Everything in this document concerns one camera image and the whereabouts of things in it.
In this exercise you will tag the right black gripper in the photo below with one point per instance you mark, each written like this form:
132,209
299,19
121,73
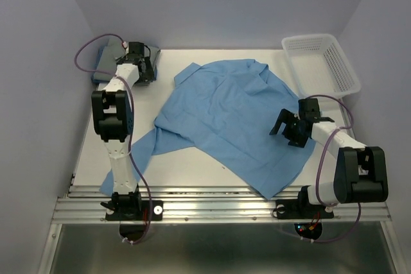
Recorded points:
286,116

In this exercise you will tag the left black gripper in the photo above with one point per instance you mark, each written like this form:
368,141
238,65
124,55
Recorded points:
149,75

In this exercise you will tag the light blue long sleeve shirt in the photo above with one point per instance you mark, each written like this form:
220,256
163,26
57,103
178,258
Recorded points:
227,109

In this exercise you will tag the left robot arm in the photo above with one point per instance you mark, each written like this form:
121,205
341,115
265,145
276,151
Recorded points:
113,120

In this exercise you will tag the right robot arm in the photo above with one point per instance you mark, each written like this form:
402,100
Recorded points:
360,172

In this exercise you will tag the folded grey shirt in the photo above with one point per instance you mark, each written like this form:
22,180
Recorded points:
114,53

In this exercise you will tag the white plastic basket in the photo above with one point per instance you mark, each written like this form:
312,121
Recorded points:
320,66

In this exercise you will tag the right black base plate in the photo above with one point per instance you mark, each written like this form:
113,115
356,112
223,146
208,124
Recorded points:
295,209

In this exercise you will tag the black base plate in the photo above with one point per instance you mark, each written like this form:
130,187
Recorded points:
295,209
153,211

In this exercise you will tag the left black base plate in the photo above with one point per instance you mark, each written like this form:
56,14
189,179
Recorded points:
153,211

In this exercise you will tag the aluminium rail frame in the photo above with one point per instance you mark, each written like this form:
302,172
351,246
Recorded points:
212,223

